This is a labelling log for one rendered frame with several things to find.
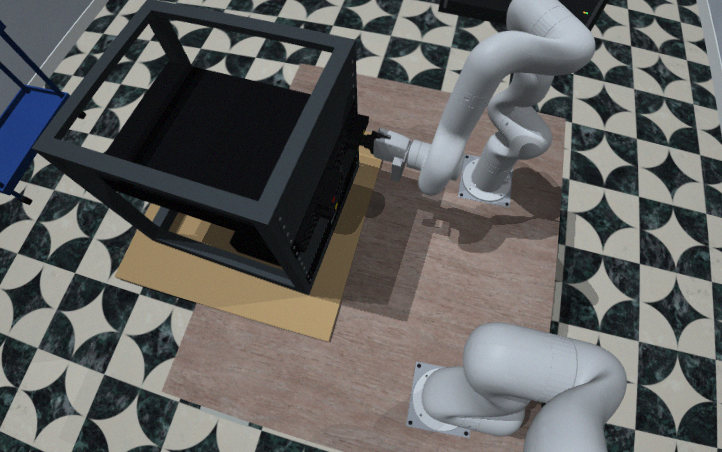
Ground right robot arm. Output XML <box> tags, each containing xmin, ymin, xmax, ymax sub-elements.
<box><xmin>391</xmin><ymin>0</ymin><xmax>596</xmax><ymax>202</ymax></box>

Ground tan flat board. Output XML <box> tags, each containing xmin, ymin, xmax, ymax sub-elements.
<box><xmin>114</xmin><ymin>145</ymin><xmax>382</xmax><ymax>342</ymax></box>

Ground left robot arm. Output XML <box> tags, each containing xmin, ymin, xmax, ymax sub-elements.
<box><xmin>412</xmin><ymin>322</ymin><xmax>627</xmax><ymax>452</ymax></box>

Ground black metal rack frame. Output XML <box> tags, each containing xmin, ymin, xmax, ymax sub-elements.
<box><xmin>32</xmin><ymin>0</ymin><xmax>359</xmax><ymax>295</ymax></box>

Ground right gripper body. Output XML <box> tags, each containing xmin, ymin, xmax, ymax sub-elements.
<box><xmin>373</xmin><ymin>128</ymin><xmax>412</xmax><ymax>162</ymax></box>

